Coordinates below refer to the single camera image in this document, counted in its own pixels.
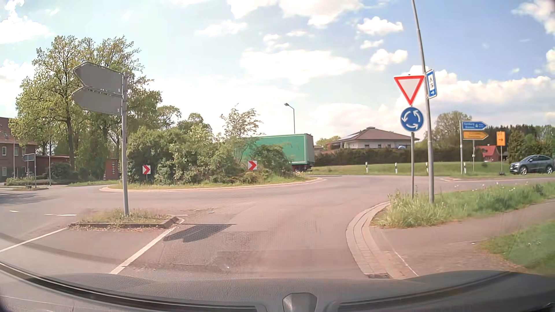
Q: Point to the green lorry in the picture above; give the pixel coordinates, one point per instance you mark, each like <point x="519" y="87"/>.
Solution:
<point x="295" y="148"/>

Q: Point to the red white chevron sign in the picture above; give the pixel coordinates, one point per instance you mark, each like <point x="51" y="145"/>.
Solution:
<point x="252" y="165"/>
<point x="146" y="169"/>

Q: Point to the grey asphalt road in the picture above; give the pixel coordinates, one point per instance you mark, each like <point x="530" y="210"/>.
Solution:
<point x="269" y="216"/>

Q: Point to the roundabout centre island with grass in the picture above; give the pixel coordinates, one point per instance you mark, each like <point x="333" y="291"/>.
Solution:
<point x="208" y="184"/>

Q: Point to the group of bushes and trees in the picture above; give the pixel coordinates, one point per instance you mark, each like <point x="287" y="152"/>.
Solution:
<point x="190" y="151"/>

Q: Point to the white house with brown roof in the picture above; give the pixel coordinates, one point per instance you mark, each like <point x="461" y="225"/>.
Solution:
<point x="373" y="138"/>

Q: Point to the dark green hedge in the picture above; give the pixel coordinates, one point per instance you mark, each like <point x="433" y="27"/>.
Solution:
<point x="386" y="156"/>

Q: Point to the row of marker posts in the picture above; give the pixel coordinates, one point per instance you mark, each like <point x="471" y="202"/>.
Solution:
<point x="396" y="167"/>

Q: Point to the grass field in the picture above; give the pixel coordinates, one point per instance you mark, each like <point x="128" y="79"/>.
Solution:
<point x="416" y="169"/>

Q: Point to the give way and roundabout sign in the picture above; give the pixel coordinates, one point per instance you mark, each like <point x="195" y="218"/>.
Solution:
<point x="411" y="104"/>

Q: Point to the road markings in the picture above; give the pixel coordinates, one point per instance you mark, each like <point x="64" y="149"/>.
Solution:
<point x="143" y="250"/>

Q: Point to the kerbed traffic island with grass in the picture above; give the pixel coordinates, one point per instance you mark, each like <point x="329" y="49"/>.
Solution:
<point x="125" y="219"/>

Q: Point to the car's own bonnet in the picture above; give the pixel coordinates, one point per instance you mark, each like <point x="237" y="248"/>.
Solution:
<point x="173" y="294"/>

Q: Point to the reddish paved cycle path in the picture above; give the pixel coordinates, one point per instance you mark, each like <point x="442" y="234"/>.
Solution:
<point x="442" y="247"/>

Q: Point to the grass verge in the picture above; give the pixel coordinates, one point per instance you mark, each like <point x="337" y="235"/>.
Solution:
<point x="529" y="247"/>
<point x="459" y="206"/>

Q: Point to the blue and yellow direction signs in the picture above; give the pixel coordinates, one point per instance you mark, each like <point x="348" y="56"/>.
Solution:
<point x="474" y="130"/>

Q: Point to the red roofed house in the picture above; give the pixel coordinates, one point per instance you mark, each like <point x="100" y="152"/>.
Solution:
<point x="490" y="152"/>

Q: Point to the tall green tree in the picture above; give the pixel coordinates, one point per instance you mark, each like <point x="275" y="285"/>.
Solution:
<point x="69" y="86"/>

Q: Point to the row of trees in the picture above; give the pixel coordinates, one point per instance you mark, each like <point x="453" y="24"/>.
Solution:
<point x="520" y="138"/>

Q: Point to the dark grey car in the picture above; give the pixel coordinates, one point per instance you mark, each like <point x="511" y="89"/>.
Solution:
<point x="532" y="164"/>

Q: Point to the red brick building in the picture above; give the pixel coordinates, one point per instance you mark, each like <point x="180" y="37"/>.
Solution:
<point x="17" y="156"/>

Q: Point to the lamp post with blue sign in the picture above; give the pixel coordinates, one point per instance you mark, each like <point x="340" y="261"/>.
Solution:
<point x="428" y="130"/>

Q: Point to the grey direction sign backs on post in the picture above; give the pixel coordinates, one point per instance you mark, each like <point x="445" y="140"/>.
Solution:
<point x="100" y="89"/>

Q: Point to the orange sign on post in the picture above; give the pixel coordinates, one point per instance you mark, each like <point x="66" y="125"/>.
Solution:
<point x="501" y="138"/>

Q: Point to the road sign on post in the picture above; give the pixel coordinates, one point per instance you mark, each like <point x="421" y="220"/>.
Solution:
<point x="29" y="164"/>

